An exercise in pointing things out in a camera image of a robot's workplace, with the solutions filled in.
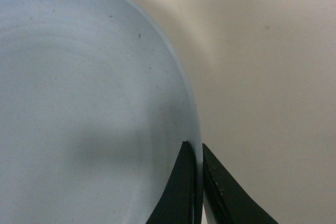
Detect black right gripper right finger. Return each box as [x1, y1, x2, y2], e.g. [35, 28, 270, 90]
[203, 144, 276, 223]

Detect light blue plate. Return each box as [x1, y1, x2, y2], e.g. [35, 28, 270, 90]
[1, 0, 202, 223]

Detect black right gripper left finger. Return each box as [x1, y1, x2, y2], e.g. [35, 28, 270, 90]
[146, 141, 203, 223]

